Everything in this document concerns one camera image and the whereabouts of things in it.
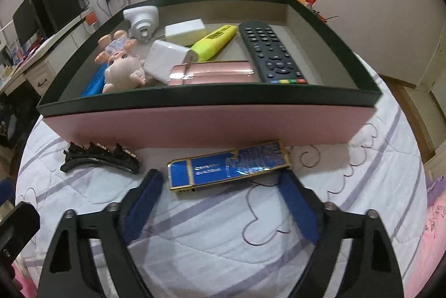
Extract black hair clip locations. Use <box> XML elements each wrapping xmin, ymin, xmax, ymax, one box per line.
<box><xmin>60</xmin><ymin>142</ymin><xmax>140</xmax><ymax>174</ymax></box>

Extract blue gold foil box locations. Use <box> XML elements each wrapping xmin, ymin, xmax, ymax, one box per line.
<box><xmin>167</xmin><ymin>141</ymin><xmax>291</xmax><ymax>192</ymax></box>

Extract blue rectangular case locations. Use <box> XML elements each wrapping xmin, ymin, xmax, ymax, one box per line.
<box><xmin>82</xmin><ymin>64</ymin><xmax>107</xmax><ymax>96</ymax></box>

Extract pink pig doll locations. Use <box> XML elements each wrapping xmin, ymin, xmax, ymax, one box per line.
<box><xmin>94</xmin><ymin>30</ymin><xmax>146</xmax><ymax>93</ymax></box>

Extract white USB charger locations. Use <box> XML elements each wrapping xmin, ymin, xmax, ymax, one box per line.
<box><xmin>143</xmin><ymin>40</ymin><xmax>198</xmax><ymax>84</ymax></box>

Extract black TV remote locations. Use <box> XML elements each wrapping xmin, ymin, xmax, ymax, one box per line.
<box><xmin>238</xmin><ymin>21</ymin><xmax>307</xmax><ymax>85</ymax></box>

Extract white plug night light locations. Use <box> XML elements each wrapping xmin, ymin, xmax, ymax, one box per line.
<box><xmin>122</xmin><ymin>6</ymin><xmax>159</xmax><ymax>43</ymax></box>

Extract white square power adapter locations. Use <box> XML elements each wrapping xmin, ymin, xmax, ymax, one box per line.
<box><xmin>165</xmin><ymin>18</ymin><xmax>207</xmax><ymax>46</ymax></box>

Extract yellow highlighter marker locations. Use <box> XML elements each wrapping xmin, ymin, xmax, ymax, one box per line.
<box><xmin>190</xmin><ymin>25</ymin><xmax>238</xmax><ymax>62</ymax></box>

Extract pink bedding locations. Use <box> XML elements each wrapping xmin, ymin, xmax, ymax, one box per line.
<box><xmin>404</xmin><ymin>176</ymin><xmax>445</xmax><ymax>297</ymax></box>

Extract white desk with drawers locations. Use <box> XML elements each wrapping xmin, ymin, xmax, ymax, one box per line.
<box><xmin>1</xmin><ymin>7</ymin><xmax>93</xmax><ymax>96</ymax></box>

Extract black computer monitor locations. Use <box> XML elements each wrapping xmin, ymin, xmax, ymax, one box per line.
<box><xmin>13</xmin><ymin>0</ymin><xmax>42</xmax><ymax>45</ymax></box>

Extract orange capped bottle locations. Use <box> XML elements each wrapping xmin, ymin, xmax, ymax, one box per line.
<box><xmin>85</xmin><ymin>12</ymin><xmax>101</xmax><ymax>33</ymax></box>

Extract black computer tower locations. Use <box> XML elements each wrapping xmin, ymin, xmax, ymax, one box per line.
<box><xmin>31</xmin><ymin>0</ymin><xmax>81</xmax><ymax>37</ymax></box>

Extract pink black-rimmed storage box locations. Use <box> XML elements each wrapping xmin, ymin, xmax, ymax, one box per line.
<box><xmin>38</xmin><ymin>0</ymin><xmax>382</xmax><ymax>148</ymax></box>

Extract red toy crate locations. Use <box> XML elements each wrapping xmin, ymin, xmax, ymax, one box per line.
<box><xmin>305</xmin><ymin>0</ymin><xmax>339</xmax><ymax>24</ymax></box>

